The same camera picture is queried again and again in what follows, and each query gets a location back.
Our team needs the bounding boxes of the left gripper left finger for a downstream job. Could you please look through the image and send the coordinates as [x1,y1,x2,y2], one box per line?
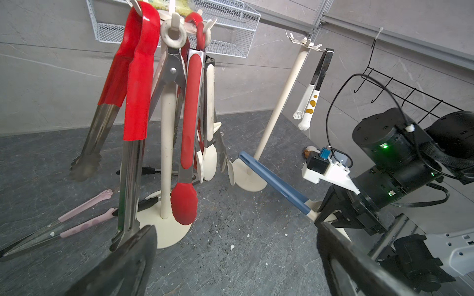
[65,225,157,296]

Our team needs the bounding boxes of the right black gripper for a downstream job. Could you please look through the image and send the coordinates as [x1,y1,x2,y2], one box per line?
[319,185,387,236]

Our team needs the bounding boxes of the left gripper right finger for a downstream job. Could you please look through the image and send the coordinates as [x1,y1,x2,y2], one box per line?
[317,223,415,296]

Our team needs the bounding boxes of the blue handled cream tongs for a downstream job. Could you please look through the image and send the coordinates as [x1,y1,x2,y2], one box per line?
[226,150,351,241]

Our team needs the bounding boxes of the cream utensil stand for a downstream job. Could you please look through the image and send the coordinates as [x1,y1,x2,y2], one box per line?
[232,32,324,192]
[138,11,215,249]

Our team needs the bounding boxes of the slim white tongs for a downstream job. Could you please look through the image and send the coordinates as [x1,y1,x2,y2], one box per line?
[293,48,334,131]

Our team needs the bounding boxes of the red sleeved steel tongs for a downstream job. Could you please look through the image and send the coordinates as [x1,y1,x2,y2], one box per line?
[70,1,160,252]

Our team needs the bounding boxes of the red handled steel tongs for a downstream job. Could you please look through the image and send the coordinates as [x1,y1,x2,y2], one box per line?
[214,111,228,173]

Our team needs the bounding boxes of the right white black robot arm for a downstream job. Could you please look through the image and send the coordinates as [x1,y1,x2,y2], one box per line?
[317,108,474,292]

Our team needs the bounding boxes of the red pink paw tongs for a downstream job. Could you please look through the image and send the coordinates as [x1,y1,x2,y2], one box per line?
[1,189,116,262]

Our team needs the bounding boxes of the black tipped steel tongs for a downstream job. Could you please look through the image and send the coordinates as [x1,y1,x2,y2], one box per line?
[137,166,161,212]

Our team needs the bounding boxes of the brown white plush toy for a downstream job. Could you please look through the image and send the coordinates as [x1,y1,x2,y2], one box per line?
[302,146,320,159]

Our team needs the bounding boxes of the yellow packet in basket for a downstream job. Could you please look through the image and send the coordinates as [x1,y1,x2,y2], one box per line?
[147,0,193,16]

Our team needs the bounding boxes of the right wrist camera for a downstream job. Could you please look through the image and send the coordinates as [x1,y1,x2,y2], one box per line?
[302,148,360,194]

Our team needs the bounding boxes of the black wire wall hook rack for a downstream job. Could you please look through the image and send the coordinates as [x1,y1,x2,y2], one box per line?
[353,39,462,122]

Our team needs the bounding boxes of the white wire mesh basket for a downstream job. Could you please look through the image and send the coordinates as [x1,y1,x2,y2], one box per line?
[86,1,260,58]

